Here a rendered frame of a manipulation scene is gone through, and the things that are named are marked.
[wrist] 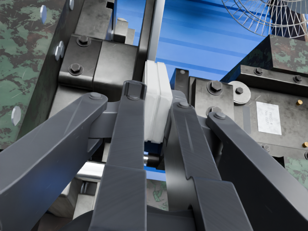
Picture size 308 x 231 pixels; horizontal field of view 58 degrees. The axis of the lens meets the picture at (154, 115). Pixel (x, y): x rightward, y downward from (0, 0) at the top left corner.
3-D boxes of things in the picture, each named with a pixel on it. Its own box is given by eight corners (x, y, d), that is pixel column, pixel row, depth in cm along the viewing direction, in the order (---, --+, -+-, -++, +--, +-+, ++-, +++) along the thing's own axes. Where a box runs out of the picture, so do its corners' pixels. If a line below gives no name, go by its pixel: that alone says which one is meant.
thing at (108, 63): (37, 34, 33) (151, 56, 34) (67, -42, 39) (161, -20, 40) (63, 122, 55) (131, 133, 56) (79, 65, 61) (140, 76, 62)
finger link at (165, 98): (159, 94, 14) (173, 96, 14) (155, 61, 21) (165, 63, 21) (149, 143, 16) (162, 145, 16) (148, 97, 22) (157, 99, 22)
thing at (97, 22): (23, 191, 39) (67, 197, 39) (90, -22, 59) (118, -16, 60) (55, 216, 65) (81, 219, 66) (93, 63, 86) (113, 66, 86)
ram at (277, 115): (193, 129, 50) (343, 153, 53) (195, 62, 57) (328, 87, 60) (171, 157, 65) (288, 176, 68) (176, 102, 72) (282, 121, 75)
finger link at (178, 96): (172, 123, 13) (232, 132, 14) (165, 87, 18) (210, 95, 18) (165, 149, 14) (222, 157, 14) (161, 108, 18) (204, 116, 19)
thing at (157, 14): (179, -163, 30) (187, -162, 30) (153, 7, 58) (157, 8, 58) (143, 87, 22) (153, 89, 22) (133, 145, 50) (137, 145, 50)
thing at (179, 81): (156, 146, 53) (184, 151, 53) (165, 63, 62) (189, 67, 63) (145, 169, 67) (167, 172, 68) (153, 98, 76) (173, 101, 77)
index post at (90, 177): (73, 175, 42) (136, 184, 43) (78, 156, 43) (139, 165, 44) (74, 179, 44) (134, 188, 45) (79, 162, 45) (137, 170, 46)
